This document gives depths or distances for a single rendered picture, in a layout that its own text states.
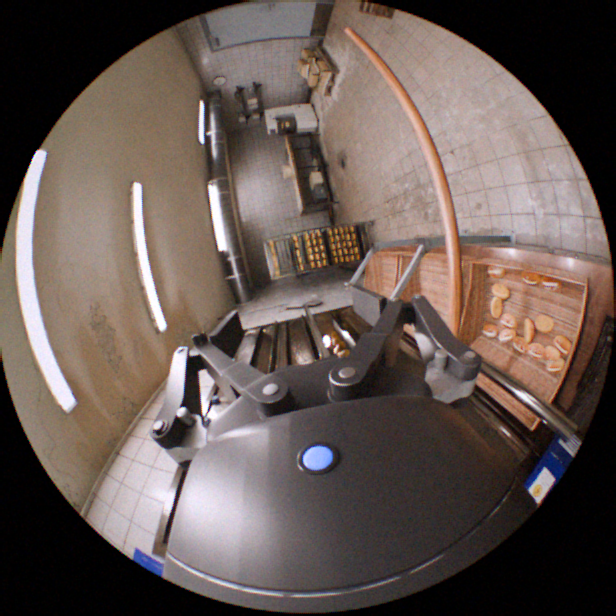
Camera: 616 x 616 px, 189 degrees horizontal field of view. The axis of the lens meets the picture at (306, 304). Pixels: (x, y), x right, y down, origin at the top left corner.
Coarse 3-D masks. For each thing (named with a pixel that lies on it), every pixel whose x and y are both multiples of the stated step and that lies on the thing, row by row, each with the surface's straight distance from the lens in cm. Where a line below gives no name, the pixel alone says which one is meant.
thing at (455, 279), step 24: (360, 48) 70; (384, 72) 56; (408, 96) 49; (432, 144) 42; (432, 168) 40; (456, 240) 38; (456, 264) 38; (456, 288) 39; (456, 312) 40; (456, 336) 42
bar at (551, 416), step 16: (400, 240) 132; (416, 240) 141; (432, 240) 85; (464, 240) 103; (480, 240) 117; (496, 240) 136; (512, 240) 160; (368, 256) 121; (416, 256) 80; (400, 288) 76; (480, 368) 43; (496, 368) 42; (512, 384) 41; (528, 400) 40; (544, 400) 41; (544, 416) 40; (560, 416) 40; (560, 432) 41
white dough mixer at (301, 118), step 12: (276, 108) 592; (288, 108) 590; (300, 108) 588; (312, 108) 593; (276, 120) 591; (288, 120) 548; (300, 120) 553; (312, 120) 558; (276, 132) 567; (288, 132) 552
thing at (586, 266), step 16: (480, 256) 108; (496, 256) 103; (512, 256) 99; (528, 256) 96; (544, 256) 93; (560, 256) 92; (576, 256) 100; (576, 272) 92; (592, 272) 92; (608, 272) 92; (592, 288) 92; (608, 288) 93; (592, 304) 93; (608, 304) 94; (592, 320) 95; (592, 336) 96; (576, 352) 99; (592, 352) 98; (512, 368) 112; (576, 368) 101; (576, 384) 104; (560, 400) 109
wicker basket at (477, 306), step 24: (480, 264) 91; (504, 264) 85; (528, 264) 94; (480, 288) 101; (528, 288) 96; (576, 288) 92; (480, 312) 107; (504, 312) 105; (528, 312) 98; (552, 312) 95; (576, 312) 93; (480, 336) 114; (552, 336) 98; (576, 336) 76; (504, 360) 102; (528, 360) 104; (480, 384) 91; (528, 384) 95
